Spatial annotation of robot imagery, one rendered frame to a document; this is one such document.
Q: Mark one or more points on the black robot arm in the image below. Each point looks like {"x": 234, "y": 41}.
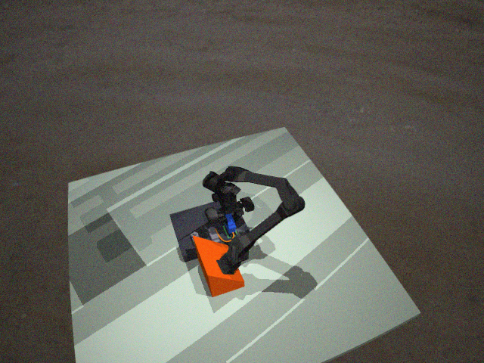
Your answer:
{"x": 239, "y": 246}

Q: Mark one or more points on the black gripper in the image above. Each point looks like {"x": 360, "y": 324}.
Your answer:
{"x": 235, "y": 207}

